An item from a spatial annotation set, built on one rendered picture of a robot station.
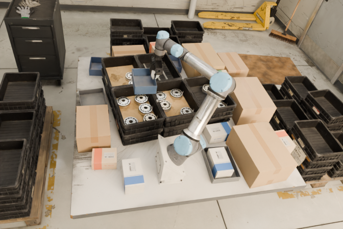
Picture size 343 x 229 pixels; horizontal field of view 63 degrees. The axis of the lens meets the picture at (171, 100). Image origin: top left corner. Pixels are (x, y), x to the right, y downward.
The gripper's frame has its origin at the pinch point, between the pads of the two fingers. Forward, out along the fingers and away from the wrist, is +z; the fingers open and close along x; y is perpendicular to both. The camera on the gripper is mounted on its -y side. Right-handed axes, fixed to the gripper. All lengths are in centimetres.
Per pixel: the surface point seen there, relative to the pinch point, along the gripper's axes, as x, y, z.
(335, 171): -185, -37, 72
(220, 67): -72, 45, 19
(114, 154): 26, -37, 37
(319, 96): -201, 41, 45
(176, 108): -22.6, -1.8, 27.5
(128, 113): 15.2, -5.5, 30.3
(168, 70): -25, 47, 28
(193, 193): -23, -67, 40
